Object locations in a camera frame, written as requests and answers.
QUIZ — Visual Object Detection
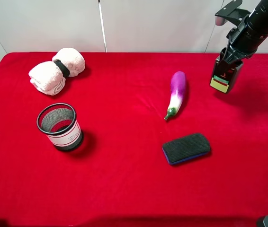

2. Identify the purple toy eggplant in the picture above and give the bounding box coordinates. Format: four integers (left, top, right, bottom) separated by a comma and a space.
164, 71, 187, 121

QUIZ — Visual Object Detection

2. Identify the dark grey pump bottle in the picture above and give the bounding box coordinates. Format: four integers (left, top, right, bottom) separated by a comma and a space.
210, 56, 243, 93

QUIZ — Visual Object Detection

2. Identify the grey metal wall strip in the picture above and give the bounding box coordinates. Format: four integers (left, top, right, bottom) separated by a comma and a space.
98, 0, 107, 52

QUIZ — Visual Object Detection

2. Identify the black band on towel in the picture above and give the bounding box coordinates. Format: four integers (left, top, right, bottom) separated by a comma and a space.
53, 60, 70, 78

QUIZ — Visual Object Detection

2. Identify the black blue board eraser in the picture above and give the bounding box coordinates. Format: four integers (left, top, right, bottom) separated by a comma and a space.
162, 133, 211, 165

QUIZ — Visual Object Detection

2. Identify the red velvet table cloth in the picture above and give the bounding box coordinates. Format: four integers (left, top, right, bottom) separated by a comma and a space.
0, 52, 268, 227

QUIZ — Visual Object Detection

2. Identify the black mesh pen cup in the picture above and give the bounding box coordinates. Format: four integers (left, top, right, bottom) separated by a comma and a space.
36, 103, 84, 152

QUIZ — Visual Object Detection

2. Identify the rolled pink towel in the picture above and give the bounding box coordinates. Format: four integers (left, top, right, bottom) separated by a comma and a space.
28, 48, 85, 96

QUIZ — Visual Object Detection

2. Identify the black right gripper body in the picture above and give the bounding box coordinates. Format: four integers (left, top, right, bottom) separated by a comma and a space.
226, 18, 263, 56

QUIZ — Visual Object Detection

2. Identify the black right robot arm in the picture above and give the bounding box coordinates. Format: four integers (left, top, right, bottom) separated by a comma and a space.
223, 0, 268, 64

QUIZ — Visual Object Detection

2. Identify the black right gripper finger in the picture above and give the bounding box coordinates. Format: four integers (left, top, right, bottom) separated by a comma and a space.
220, 47, 228, 64
226, 52, 252, 64

